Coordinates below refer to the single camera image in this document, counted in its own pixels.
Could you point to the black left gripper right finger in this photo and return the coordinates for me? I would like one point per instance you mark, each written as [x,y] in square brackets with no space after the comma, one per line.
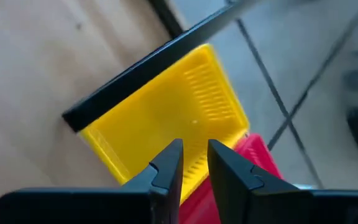
[241,196]

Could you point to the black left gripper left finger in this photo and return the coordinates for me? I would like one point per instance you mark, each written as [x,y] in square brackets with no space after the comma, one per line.
[157,196]

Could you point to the red slotted plastic basket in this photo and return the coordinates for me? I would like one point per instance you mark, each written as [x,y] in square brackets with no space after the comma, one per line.
[256,155]

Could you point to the yellow slotted plastic basket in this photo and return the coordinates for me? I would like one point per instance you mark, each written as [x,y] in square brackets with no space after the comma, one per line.
[166,118]

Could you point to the black aluminium rig frame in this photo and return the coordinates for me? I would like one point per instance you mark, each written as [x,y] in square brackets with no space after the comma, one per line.
[166,18]

